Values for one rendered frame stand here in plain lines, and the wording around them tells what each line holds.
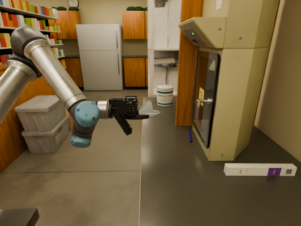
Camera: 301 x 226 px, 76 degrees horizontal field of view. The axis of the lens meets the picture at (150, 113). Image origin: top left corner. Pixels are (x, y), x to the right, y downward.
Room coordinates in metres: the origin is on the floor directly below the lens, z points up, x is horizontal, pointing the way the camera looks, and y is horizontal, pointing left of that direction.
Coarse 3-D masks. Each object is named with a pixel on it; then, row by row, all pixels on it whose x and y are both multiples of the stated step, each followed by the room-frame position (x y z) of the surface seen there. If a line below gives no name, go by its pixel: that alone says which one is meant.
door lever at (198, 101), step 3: (198, 99) 0.77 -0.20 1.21; (207, 99) 0.77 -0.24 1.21; (198, 102) 0.76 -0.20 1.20; (201, 102) 0.76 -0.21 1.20; (204, 102) 0.76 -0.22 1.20; (207, 102) 0.76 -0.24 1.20; (198, 105) 0.76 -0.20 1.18; (198, 108) 0.76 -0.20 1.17; (198, 111) 0.76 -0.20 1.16; (195, 114) 0.77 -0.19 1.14; (198, 114) 0.76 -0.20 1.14; (195, 117) 0.76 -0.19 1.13; (198, 117) 0.76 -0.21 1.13
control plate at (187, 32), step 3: (186, 30) 0.92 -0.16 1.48; (189, 30) 0.87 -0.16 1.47; (192, 30) 0.83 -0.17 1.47; (186, 33) 0.97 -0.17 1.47; (189, 33) 0.91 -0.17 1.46; (195, 33) 0.81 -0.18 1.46; (189, 36) 0.96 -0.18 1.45; (192, 36) 0.91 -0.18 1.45; (195, 36) 0.85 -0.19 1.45; (198, 36) 0.81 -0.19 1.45; (192, 39) 0.96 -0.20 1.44; (195, 39) 0.90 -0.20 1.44; (198, 39) 0.85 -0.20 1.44; (195, 42) 0.94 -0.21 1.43; (198, 42) 0.89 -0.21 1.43; (201, 42) 0.84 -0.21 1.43; (204, 45) 0.83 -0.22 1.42
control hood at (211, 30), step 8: (184, 24) 0.87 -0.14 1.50; (192, 24) 0.76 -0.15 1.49; (200, 24) 0.71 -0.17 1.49; (208, 24) 0.71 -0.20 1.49; (216, 24) 0.71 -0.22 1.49; (224, 24) 0.71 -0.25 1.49; (184, 32) 1.01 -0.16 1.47; (200, 32) 0.74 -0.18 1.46; (208, 32) 0.71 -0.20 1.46; (216, 32) 0.71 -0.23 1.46; (224, 32) 0.72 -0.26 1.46; (208, 40) 0.73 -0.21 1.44; (216, 40) 0.71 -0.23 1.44
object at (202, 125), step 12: (204, 60) 0.88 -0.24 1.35; (216, 60) 0.73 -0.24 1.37; (204, 72) 0.87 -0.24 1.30; (216, 72) 0.72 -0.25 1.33; (204, 84) 0.85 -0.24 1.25; (216, 84) 0.72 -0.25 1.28; (204, 96) 0.83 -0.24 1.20; (204, 108) 0.81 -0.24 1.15; (192, 120) 1.01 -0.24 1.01; (204, 120) 0.79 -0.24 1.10; (204, 132) 0.78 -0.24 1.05; (204, 144) 0.76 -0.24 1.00
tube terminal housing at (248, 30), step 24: (240, 0) 0.72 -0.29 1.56; (264, 0) 0.73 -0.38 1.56; (240, 24) 0.72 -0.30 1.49; (264, 24) 0.77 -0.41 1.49; (216, 48) 0.78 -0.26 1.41; (240, 48) 0.72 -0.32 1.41; (264, 48) 0.81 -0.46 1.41; (240, 72) 0.72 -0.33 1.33; (240, 96) 0.72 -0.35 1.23; (216, 120) 0.71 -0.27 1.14; (240, 120) 0.72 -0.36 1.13; (216, 144) 0.71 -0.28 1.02; (240, 144) 0.76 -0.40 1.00
